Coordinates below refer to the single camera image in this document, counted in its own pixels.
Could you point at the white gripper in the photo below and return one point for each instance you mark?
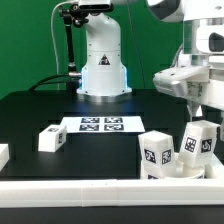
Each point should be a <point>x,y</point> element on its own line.
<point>197,78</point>

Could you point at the white round stool seat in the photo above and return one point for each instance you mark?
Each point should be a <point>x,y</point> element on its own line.
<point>177,171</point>

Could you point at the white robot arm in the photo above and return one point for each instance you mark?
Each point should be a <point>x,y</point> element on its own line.
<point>203,34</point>

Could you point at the white U-shaped fence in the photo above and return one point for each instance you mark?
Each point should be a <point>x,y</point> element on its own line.
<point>111,193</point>

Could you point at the white marker sheet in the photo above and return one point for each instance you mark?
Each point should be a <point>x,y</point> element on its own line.
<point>107,124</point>

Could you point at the black rear camera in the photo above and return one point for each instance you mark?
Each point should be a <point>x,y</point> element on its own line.
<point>95,5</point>

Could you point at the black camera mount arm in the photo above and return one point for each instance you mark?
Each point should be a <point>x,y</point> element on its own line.
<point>73,16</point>

